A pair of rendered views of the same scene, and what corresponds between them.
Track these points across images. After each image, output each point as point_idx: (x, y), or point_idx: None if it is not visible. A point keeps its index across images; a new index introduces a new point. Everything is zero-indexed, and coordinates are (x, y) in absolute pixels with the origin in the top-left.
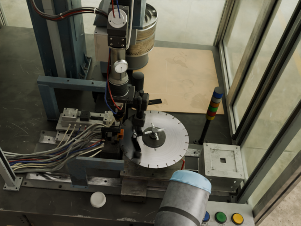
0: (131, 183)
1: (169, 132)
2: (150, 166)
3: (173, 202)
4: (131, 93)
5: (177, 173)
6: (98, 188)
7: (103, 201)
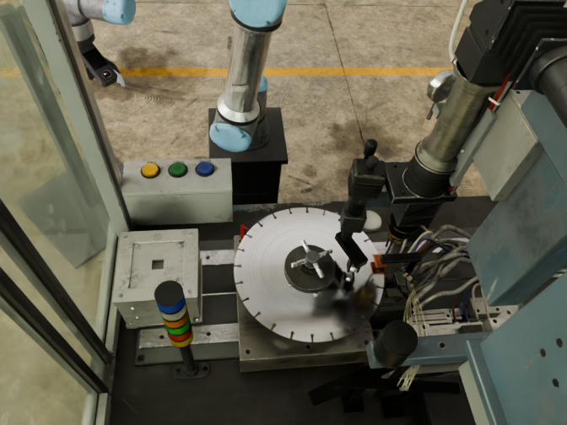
0: None
1: (278, 284)
2: (304, 209)
3: None
4: (391, 177)
5: None
6: (375, 239)
7: None
